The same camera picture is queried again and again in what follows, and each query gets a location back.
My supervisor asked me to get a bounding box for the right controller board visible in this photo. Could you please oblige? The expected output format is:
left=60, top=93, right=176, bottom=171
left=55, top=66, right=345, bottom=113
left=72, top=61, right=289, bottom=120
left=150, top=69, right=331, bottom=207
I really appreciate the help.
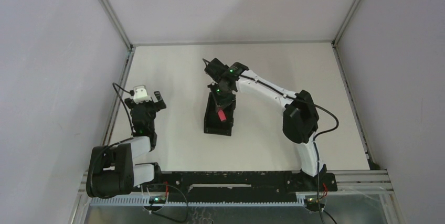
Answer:
left=304, top=198, right=323, bottom=207

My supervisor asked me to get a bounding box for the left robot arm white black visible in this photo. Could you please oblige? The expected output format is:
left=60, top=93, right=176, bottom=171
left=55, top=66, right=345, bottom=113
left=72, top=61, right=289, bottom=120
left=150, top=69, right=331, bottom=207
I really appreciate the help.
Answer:
left=86, top=88, right=166, bottom=199

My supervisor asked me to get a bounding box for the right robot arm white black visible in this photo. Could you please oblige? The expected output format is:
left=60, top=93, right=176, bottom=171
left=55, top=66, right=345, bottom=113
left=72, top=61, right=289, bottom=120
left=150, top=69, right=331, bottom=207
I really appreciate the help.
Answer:
left=204, top=58, right=324, bottom=190

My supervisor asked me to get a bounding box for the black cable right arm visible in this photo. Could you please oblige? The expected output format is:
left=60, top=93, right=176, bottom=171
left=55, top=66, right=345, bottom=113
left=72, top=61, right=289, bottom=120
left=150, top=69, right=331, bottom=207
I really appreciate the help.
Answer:
left=240, top=74, right=340, bottom=224

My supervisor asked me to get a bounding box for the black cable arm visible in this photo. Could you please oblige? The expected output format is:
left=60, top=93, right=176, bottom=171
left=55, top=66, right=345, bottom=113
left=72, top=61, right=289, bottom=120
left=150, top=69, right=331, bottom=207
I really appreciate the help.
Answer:
left=112, top=82, right=135, bottom=136
left=240, top=74, right=340, bottom=224

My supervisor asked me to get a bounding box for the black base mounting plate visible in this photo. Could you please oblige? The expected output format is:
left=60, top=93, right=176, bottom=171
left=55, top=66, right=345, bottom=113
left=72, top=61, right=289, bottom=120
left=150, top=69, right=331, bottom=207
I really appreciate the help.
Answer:
left=151, top=170, right=338, bottom=202

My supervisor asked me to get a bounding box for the aluminium right frame rail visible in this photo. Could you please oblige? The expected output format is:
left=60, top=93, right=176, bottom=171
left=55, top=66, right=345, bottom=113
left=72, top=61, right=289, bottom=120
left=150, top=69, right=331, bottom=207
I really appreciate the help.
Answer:
left=332, top=0, right=362, bottom=48

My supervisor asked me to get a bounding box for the aluminium left frame rail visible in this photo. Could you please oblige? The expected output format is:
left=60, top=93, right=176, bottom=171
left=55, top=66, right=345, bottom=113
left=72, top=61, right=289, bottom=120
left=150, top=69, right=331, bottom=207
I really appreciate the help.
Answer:
left=98, top=0, right=134, bottom=145

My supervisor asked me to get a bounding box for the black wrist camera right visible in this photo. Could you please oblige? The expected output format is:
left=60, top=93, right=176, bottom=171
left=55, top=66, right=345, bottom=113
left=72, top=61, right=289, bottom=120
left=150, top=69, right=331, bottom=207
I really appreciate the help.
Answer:
left=202, top=58, right=229, bottom=82

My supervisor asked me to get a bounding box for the controller board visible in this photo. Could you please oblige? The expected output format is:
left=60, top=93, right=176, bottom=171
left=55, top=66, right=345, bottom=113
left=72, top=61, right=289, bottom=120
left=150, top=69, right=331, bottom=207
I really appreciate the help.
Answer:
left=148, top=196, right=167, bottom=206
left=304, top=198, right=323, bottom=207

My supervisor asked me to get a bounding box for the black plastic bin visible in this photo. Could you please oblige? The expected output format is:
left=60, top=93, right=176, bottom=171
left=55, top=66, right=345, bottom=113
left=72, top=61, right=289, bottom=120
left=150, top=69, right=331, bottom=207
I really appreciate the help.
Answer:
left=204, top=93, right=235, bottom=136

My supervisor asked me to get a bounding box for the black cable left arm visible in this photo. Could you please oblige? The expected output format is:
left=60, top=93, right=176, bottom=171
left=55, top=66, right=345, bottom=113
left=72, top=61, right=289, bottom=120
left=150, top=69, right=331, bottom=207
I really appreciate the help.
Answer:
left=112, top=82, right=135, bottom=136

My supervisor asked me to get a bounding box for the white slotted cable duct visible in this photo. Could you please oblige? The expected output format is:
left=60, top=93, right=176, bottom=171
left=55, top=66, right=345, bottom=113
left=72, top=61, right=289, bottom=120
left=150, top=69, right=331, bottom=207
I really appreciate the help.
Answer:
left=90, top=195, right=305, bottom=207

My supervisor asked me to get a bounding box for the aluminium back frame rail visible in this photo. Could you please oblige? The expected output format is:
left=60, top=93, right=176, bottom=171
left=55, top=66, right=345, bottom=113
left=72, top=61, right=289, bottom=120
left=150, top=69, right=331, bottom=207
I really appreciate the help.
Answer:
left=132, top=39, right=333, bottom=48

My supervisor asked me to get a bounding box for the left controller board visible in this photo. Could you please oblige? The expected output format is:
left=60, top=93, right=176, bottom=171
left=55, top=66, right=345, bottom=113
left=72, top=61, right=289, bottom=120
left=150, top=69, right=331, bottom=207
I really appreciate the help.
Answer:
left=148, top=196, right=167, bottom=206

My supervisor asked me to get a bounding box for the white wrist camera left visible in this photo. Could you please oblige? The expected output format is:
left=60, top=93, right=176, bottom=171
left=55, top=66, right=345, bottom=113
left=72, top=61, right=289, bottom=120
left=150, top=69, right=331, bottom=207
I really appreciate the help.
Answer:
left=133, top=85, right=152, bottom=104

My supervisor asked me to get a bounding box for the aluminium frame rail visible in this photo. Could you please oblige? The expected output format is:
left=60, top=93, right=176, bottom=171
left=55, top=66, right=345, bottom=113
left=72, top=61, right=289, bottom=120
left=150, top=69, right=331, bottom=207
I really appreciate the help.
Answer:
left=332, top=0, right=362, bottom=48
left=98, top=0, right=134, bottom=145
left=132, top=39, right=333, bottom=48

